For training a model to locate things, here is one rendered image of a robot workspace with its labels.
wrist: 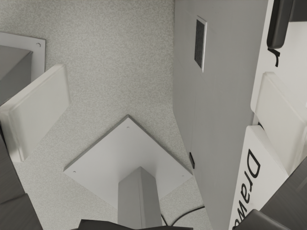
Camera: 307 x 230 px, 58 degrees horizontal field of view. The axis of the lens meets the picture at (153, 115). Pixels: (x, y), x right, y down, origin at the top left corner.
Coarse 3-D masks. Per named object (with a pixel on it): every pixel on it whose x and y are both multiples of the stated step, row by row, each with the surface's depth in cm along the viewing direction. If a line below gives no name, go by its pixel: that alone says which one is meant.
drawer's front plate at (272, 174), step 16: (256, 128) 38; (256, 144) 37; (272, 160) 33; (240, 176) 43; (272, 176) 33; (288, 176) 30; (240, 192) 43; (256, 192) 38; (272, 192) 33; (240, 208) 44; (256, 208) 38
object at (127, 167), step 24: (96, 144) 132; (120, 144) 133; (144, 144) 134; (72, 168) 138; (96, 168) 139; (120, 168) 140; (144, 168) 141; (168, 168) 143; (96, 192) 147; (120, 192) 136; (144, 192) 125; (168, 192) 152; (120, 216) 123; (144, 216) 112
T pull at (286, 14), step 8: (280, 0) 23; (288, 0) 23; (296, 0) 23; (304, 0) 23; (272, 8) 24; (280, 8) 23; (288, 8) 23; (296, 8) 23; (304, 8) 23; (272, 16) 24; (280, 16) 23; (288, 16) 23; (296, 16) 23; (304, 16) 23; (272, 24) 24; (280, 24) 23; (272, 32) 24; (280, 32) 24; (272, 40) 24; (280, 40) 24; (272, 48) 25
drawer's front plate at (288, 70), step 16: (272, 0) 31; (288, 32) 28; (304, 32) 25; (288, 48) 28; (304, 48) 26; (272, 64) 31; (288, 64) 28; (304, 64) 26; (256, 80) 36; (288, 80) 28; (304, 80) 26; (256, 96) 36; (304, 96) 26
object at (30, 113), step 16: (48, 80) 16; (64, 80) 18; (16, 96) 14; (32, 96) 14; (48, 96) 16; (64, 96) 19; (0, 112) 12; (16, 112) 13; (32, 112) 14; (48, 112) 16; (16, 128) 13; (32, 128) 14; (48, 128) 16; (16, 144) 13; (32, 144) 15; (16, 160) 14
